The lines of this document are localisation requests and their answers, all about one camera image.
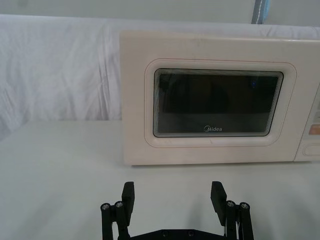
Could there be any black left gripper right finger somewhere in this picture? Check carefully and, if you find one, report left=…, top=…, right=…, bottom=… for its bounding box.
left=210, top=180, right=255, bottom=240

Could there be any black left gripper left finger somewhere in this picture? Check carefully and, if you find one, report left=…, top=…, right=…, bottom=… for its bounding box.
left=100, top=181, right=136, bottom=240

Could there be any white table cloth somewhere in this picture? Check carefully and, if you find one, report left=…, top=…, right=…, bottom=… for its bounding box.
left=0, top=119, right=320, bottom=240

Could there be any cream microwave oven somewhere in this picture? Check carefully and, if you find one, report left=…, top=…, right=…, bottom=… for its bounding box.
left=119, top=29, right=320, bottom=168

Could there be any white curtain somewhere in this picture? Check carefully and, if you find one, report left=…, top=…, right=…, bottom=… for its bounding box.
left=0, top=0, right=320, bottom=141

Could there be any grey striped post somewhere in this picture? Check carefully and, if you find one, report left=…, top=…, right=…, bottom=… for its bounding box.
left=251, top=0, right=271, bottom=26

